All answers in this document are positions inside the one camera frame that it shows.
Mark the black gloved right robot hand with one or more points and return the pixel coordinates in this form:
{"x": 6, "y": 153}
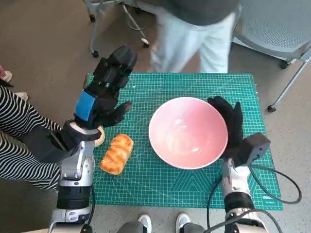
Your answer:
{"x": 233, "y": 126}

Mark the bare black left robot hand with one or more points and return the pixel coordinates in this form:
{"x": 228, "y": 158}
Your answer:
{"x": 102, "y": 97}

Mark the round toy bread bun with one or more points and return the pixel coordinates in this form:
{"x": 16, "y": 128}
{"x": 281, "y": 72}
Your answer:
{"x": 100, "y": 140}

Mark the pink bowl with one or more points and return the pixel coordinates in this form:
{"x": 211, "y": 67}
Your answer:
{"x": 187, "y": 136}

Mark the long toy bread loaf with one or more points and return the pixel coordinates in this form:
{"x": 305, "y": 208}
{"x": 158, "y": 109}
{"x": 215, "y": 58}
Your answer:
{"x": 116, "y": 155}

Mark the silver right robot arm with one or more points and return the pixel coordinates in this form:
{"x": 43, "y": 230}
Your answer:
{"x": 236, "y": 184}

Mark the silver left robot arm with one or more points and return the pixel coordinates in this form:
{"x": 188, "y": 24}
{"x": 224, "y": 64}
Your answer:
{"x": 75, "y": 167}

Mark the person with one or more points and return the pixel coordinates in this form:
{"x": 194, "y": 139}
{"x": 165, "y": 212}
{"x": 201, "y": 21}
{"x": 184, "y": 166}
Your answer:
{"x": 14, "y": 116}
{"x": 211, "y": 43}

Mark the green cutting mat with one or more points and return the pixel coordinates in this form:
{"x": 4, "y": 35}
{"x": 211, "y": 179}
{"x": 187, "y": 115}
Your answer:
{"x": 150, "y": 189}

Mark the grey mesh chair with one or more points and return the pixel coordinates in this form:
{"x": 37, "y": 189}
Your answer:
{"x": 272, "y": 26}

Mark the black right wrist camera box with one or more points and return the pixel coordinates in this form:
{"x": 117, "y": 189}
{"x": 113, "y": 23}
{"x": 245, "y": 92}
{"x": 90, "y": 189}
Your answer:
{"x": 255, "y": 148}

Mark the grey metal frame with casters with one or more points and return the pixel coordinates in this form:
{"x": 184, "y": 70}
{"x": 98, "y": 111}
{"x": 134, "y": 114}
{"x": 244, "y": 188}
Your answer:
{"x": 95, "y": 54}

